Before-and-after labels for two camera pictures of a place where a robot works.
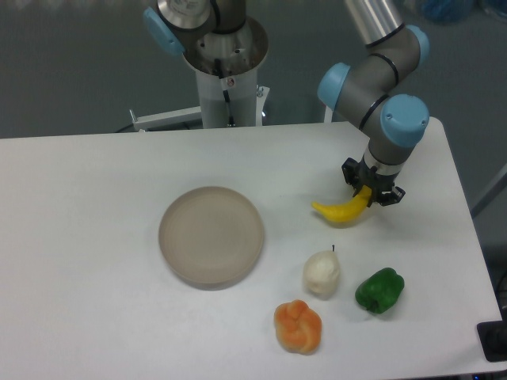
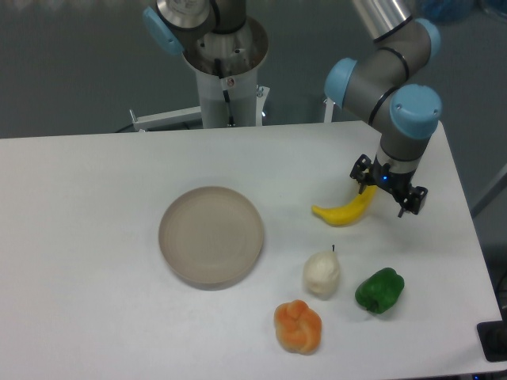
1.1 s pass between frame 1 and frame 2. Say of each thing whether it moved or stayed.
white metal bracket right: stayed
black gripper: moved
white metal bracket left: stayed
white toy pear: stayed
